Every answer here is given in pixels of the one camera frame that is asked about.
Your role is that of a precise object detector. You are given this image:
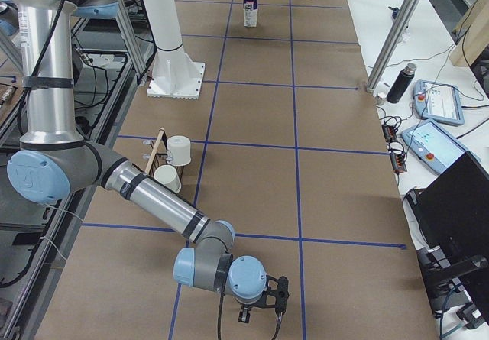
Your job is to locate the black power strip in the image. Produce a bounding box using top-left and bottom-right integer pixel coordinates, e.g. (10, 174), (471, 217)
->
(381, 124), (407, 175)

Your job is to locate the blue white milk carton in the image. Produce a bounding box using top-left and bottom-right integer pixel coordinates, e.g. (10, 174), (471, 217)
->
(243, 0), (258, 28)

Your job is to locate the aluminium frame post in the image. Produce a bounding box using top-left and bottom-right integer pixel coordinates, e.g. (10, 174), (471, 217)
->
(366, 0), (419, 93)

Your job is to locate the white mug rack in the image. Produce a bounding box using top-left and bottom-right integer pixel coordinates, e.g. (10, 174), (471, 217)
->
(167, 135), (191, 167)
(154, 164), (182, 193)

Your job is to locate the far teach pendant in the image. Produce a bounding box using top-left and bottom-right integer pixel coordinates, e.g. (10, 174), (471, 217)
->
(413, 80), (465, 126)

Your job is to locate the white mug upper rack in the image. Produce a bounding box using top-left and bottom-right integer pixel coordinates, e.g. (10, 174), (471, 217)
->
(167, 135), (191, 167)

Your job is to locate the white mug lower rack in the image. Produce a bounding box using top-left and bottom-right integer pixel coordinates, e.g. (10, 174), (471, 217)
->
(154, 164), (182, 193)

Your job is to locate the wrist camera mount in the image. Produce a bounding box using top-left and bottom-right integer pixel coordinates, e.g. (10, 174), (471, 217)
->
(254, 275), (290, 325)

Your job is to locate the near teach pendant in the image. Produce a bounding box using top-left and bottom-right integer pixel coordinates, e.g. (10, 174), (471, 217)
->
(400, 118), (482, 175)

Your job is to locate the teach pendant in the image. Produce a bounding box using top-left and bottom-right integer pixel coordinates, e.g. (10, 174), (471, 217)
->
(413, 80), (465, 126)
(400, 118), (482, 175)

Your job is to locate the white camera pole base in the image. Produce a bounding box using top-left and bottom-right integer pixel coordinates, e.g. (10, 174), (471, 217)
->
(143, 0), (206, 99)

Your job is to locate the black wire mug rack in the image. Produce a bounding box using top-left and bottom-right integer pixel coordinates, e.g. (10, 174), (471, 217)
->
(144, 128), (184, 185)

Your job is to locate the black water bottle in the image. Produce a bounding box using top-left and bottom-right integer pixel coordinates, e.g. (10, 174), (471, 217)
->
(387, 63), (417, 104)

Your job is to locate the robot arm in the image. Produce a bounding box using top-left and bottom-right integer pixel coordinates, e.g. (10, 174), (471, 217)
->
(7, 0), (268, 322)

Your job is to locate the small metal cap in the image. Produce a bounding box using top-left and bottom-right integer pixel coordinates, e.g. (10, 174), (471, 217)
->
(375, 92), (387, 106)

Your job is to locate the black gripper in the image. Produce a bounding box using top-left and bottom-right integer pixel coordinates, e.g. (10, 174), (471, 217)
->
(238, 304), (254, 323)

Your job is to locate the black monitor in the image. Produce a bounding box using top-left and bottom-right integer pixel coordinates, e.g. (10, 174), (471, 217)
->
(404, 151), (489, 276)

